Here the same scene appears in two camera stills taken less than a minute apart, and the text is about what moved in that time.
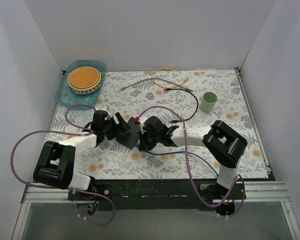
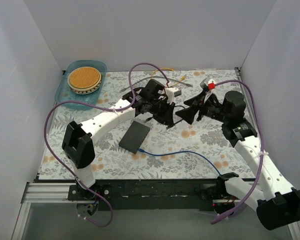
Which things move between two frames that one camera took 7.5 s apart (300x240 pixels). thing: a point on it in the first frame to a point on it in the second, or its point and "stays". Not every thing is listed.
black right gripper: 144,136 to 198,110
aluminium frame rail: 37,195 stays
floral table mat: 191,98 stays
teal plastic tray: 65,98 stays
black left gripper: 115,126 to 162,111
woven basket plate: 84,80 stays
